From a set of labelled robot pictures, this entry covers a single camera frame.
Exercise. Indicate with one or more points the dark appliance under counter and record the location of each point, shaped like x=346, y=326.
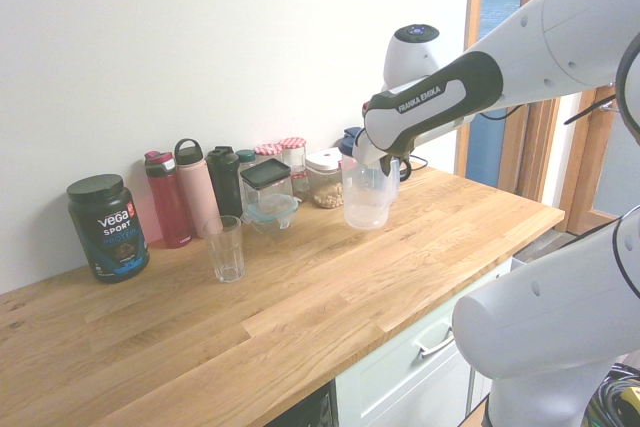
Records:
x=310, y=412

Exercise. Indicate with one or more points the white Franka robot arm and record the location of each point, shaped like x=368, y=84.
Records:
x=500, y=87

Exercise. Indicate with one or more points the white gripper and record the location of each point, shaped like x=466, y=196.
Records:
x=364, y=153

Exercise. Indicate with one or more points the square clear container black lid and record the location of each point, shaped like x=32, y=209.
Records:
x=265, y=179

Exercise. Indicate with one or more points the pink water bottle black lid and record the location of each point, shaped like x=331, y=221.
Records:
x=197, y=192

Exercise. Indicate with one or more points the nut jar white lid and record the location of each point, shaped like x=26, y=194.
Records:
x=325, y=182

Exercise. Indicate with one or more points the red water bottle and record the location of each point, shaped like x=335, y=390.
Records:
x=167, y=207

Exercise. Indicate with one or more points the glass food container teal lid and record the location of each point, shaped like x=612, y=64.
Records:
x=272, y=212

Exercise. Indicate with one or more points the clear faceted drinking glass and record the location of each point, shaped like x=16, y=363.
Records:
x=225, y=252

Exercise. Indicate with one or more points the wooden door frame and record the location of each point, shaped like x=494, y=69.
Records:
x=540, y=147

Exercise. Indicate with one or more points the clear jar green lid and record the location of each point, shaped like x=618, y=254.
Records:
x=246, y=156

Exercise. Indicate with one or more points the black shaker bottle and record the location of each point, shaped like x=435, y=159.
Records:
x=225, y=182

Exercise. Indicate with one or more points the pale green cabinet drawer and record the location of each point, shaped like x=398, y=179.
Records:
x=400, y=387

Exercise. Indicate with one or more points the small jar red lid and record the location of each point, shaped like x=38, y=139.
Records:
x=300, y=184

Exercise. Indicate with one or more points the black Vega protein tub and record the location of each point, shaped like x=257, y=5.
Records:
x=107, y=237

